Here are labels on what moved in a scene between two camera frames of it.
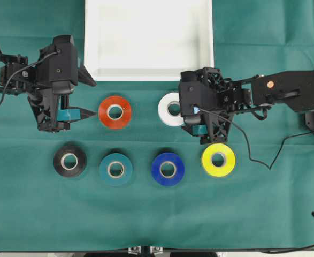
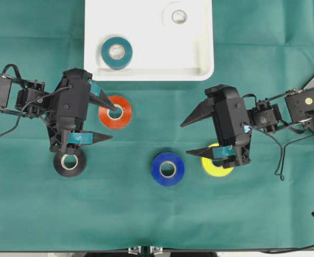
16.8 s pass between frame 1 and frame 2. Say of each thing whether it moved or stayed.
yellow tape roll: stayed
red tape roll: stayed
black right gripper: moved
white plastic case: stayed
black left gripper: moved
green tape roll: moved
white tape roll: moved
